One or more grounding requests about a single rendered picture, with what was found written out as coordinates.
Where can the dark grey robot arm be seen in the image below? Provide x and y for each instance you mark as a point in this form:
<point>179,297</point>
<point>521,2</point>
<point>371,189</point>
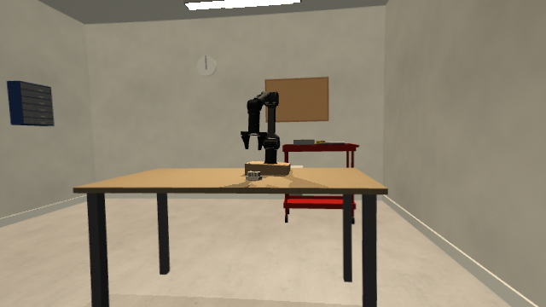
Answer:
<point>254,107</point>

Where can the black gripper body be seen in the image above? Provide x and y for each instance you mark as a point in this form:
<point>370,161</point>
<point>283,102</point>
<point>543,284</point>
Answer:
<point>253,128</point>

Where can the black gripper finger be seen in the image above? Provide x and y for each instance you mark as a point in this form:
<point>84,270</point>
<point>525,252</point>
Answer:
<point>260,141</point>
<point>246,138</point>

